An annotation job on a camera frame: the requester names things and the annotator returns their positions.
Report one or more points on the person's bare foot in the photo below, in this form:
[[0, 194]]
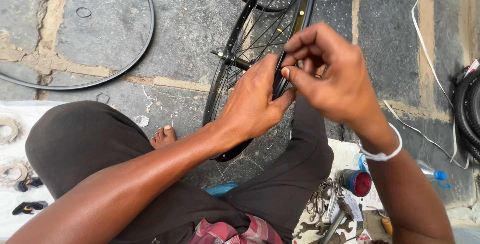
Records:
[[164, 136]]

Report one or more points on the toothed metal sprocket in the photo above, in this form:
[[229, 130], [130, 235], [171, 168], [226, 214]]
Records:
[[8, 131], [13, 173]]

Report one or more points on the person's brown trousers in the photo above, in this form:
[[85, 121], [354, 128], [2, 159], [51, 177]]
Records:
[[82, 143]]

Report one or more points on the white thread wrist band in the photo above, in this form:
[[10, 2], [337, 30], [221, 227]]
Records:
[[382, 156]]

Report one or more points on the black knobby bicycle tyre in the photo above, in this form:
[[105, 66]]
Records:
[[463, 113]]

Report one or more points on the grey metal pipe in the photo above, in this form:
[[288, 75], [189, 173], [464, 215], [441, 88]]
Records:
[[332, 229]]

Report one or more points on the blue plastic stool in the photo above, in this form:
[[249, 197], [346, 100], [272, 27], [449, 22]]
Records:
[[221, 189]]

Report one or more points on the large thin black hoop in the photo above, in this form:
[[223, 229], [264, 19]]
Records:
[[148, 38]]

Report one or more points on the dark tin with red lid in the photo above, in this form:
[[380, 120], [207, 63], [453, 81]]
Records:
[[356, 182]]

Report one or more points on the white plastic sheet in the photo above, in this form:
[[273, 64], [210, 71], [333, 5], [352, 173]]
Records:
[[11, 150], [347, 154]]

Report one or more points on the person's left hand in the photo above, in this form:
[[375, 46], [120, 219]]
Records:
[[247, 105]]

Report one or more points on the clear bottle with blue cap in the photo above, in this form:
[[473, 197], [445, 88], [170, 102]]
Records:
[[429, 171]]

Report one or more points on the black rubber brake piece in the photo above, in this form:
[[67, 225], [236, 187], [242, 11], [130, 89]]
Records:
[[30, 207], [28, 184]]

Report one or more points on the heap of metal wrenches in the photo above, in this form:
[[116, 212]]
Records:
[[326, 206]]

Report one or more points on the person's right hand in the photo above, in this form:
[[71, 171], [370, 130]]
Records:
[[337, 79]]

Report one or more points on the red plaid cloth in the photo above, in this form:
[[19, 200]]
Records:
[[240, 232]]

